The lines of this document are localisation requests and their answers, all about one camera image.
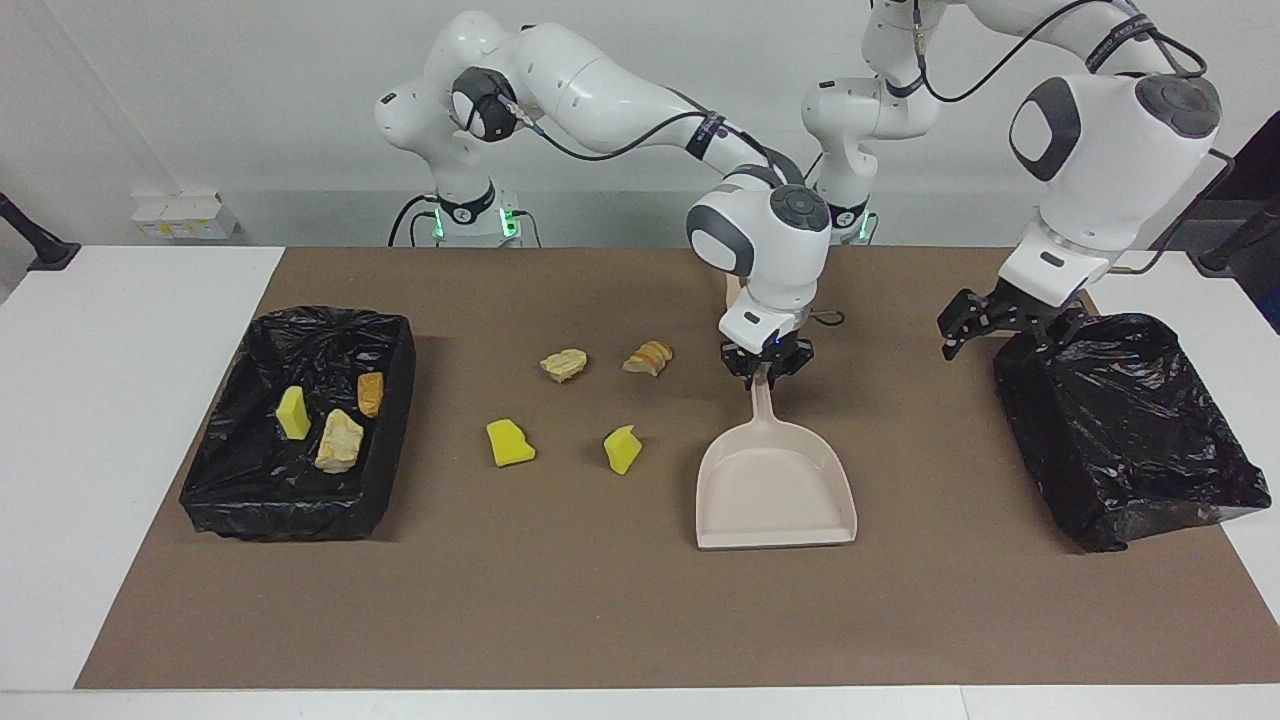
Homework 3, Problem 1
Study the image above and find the striped croissant piece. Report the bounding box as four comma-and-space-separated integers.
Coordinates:
622, 340, 675, 378

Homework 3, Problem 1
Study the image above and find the beige plastic dustpan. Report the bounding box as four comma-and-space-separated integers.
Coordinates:
695, 372, 859, 551

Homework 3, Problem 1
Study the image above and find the yellow sponge with green backing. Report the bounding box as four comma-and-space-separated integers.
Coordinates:
603, 424, 644, 476

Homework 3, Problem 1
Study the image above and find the large yellow sponge piece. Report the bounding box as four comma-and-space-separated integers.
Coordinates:
486, 418, 537, 468

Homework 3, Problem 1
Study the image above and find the large pale bread chunk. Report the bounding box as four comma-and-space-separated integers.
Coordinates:
314, 410, 366, 475

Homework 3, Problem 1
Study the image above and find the small curved yellow sponge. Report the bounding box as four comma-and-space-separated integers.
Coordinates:
276, 386, 312, 442

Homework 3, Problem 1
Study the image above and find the black bag-lined bin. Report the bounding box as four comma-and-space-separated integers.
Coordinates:
178, 306, 418, 543
992, 313, 1273, 553

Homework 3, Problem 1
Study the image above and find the black clamp stand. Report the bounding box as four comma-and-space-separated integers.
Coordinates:
1187, 195, 1280, 278
0, 190, 83, 273

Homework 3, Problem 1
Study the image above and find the black background panel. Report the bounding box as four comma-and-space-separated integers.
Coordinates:
1150, 108, 1280, 253

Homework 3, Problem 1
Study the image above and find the brown table mat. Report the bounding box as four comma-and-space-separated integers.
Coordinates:
75, 247, 1280, 691

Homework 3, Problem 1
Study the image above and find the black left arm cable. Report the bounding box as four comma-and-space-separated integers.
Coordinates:
905, 0, 1236, 276

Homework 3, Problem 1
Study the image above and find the white wall socket box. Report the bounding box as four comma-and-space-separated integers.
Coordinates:
132, 192, 241, 241

